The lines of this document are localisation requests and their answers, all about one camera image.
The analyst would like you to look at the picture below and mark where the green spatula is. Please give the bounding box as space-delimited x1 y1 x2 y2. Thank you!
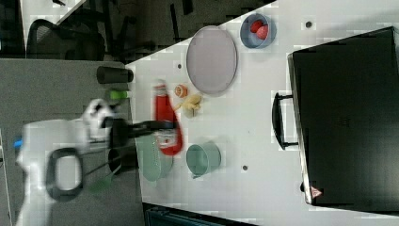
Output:
88 166 121 194

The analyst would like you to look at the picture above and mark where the black office chair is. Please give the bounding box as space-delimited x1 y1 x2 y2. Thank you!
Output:
25 19 105 61

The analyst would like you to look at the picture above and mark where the black cylinder upper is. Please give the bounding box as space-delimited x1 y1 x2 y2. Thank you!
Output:
97 66 134 84

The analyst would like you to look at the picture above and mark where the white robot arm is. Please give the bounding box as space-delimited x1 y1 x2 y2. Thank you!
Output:
16 99 178 226

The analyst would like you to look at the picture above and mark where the black cylinder lower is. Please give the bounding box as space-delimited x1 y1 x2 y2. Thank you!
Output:
108 147 138 175

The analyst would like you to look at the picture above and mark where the dark blue bin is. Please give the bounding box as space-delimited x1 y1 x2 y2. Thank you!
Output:
143 202 255 226

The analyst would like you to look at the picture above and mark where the yellow toy banana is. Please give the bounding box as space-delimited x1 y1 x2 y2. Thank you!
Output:
173 94 202 118

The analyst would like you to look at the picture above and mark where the orange toy fruit slice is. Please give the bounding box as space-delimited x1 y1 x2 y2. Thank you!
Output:
174 84 188 98

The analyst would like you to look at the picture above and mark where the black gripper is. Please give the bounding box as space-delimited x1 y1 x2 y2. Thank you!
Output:
102 117 178 148

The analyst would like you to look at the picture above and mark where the green mug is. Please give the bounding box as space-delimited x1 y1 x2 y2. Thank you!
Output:
186 141 221 179

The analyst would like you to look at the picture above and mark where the red toy fruit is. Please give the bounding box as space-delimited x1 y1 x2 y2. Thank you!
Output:
250 20 269 40

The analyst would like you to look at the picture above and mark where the red plush ketchup bottle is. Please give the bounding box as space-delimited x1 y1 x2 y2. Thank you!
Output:
153 79 184 155

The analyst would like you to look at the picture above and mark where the blue bowl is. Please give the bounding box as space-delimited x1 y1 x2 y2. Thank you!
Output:
240 13 277 49

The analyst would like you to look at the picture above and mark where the black toaster oven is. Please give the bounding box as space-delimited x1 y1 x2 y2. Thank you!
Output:
288 27 399 215

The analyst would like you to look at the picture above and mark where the black cylinder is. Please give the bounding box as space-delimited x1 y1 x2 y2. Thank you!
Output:
97 66 134 84
108 147 138 175

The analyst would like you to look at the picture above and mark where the green tape piece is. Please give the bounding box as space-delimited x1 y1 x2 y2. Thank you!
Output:
109 90 129 100

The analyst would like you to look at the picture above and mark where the grey oval plate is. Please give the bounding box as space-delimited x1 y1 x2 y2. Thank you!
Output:
186 25 237 95

